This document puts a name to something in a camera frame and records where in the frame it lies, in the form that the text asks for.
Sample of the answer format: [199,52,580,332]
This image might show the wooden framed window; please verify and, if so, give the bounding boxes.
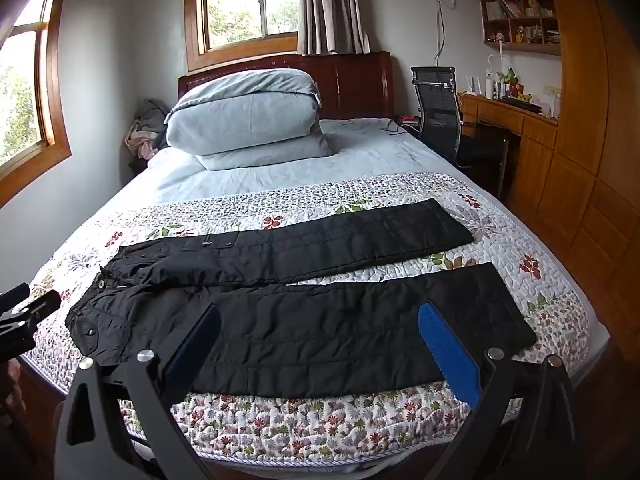
[0,0,73,208]
[184,0,301,72]

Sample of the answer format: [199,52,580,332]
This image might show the black mesh office chair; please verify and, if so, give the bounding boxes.
[410,66,511,196]

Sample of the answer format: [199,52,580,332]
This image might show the wooden wall shelf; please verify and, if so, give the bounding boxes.
[482,0,563,57]

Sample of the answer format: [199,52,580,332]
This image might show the wooden wardrobe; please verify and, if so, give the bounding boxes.
[520,0,640,361]

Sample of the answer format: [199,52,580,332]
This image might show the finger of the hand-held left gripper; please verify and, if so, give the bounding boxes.
[0,290,62,361]
[0,282,32,312]

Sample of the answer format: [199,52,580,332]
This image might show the wooden desk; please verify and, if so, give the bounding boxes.
[460,92,561,211]

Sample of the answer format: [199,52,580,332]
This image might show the white floral quilt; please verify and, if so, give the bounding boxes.
[20,172,608,463]

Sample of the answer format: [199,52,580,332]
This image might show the folded light blue duvet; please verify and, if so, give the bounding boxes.
[165,68,323,156]

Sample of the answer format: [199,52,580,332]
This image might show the dark wooden headboard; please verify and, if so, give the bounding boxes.
[177,51,396,121]

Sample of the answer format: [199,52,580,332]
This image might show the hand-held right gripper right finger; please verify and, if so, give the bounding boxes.
[417,300,576,480]

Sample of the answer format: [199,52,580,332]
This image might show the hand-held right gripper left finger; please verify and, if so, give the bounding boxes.
[54,302,223,480]

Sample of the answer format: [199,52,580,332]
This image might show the light blue bed sheet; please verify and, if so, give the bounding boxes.
[132,117,468,206]

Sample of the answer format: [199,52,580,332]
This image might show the black keyboard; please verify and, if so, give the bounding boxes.
[500,96,544,112]

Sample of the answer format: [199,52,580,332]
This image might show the black pants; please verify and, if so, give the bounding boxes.
[65,198,538,395]

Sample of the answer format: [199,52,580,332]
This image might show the pile of clothes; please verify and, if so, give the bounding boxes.
[122,98,173,171]

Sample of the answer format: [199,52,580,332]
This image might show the grey striped curtain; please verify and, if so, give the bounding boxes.
[297,0,372,56]

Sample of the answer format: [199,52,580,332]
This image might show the white desk lamp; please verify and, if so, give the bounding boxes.
[486,54,507,99]

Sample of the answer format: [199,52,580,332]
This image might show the white wall cable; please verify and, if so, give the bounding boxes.
[430,0,457,68]

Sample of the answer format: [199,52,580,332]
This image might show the light blue pillow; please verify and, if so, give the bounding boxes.
[195,132,333,171]

